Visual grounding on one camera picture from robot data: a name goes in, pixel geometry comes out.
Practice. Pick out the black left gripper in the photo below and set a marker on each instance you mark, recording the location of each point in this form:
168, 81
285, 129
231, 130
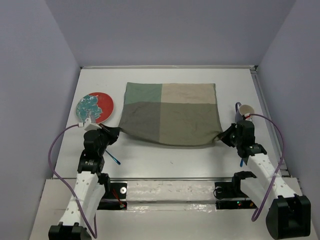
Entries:
112, 132

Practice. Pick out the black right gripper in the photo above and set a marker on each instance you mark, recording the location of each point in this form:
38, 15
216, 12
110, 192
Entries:
223, 136

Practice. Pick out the red floral plate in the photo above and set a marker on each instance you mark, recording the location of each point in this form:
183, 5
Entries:
96, 105

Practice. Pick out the green patchwork cloth placemat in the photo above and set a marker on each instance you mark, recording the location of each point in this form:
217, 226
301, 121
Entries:
172, 114

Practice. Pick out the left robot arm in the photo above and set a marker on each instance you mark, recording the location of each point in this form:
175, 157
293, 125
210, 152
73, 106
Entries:
79, 221

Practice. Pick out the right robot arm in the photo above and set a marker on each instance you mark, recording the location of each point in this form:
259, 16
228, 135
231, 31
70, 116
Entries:
288, 215

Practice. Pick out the blue metallic spoon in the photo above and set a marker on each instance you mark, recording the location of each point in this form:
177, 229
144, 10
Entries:
117, 161

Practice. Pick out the purple ceramic mug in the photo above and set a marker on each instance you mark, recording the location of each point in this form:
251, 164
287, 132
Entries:
242, 110

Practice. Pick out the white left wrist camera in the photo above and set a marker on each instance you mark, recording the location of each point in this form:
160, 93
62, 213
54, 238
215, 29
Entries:
88, 125

